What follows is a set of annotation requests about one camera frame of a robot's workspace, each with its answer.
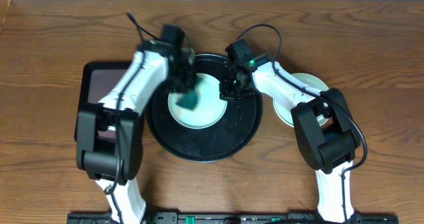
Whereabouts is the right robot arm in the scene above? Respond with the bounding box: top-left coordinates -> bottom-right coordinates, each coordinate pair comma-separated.
219,38 -> 364,223

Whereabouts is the light blue plate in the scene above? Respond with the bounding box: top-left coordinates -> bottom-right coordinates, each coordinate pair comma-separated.
273,73 -> 329,127
168,73 -> 227,129

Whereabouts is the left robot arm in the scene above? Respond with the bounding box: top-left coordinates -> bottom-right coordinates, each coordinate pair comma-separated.
76,25 -> 197,223

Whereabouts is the round black tray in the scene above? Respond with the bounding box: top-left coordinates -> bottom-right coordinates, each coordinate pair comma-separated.
145,52 -> 264,162

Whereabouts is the green sponge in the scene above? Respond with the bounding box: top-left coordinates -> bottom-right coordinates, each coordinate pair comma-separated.
175,76 -> 203,111

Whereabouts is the rectangular black sponge tray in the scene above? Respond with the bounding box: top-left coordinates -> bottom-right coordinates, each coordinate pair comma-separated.
78,61 -> 144,146

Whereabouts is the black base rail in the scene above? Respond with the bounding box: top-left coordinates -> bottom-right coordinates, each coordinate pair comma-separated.
66,212 -> 399,224

